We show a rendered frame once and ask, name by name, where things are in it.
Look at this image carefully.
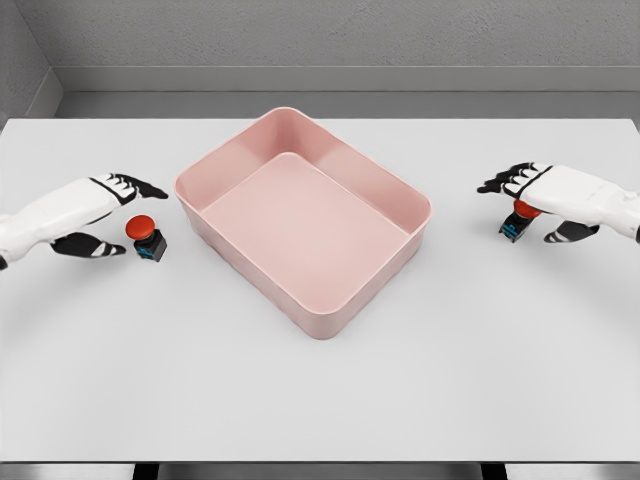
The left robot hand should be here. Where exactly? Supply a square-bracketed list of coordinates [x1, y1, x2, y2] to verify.
[29, 172, 170, 260]

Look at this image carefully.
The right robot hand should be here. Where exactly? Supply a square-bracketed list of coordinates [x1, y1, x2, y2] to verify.
[476, 161, 619, 245]

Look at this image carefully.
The pink rectangular plastic basket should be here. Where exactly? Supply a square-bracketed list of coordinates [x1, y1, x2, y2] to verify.
[173, 106, 433, 342]

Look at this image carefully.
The red button industrial switch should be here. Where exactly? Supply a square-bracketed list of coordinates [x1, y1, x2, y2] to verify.
[498, 198, 542, 245]
[124, 214, 168, 264]

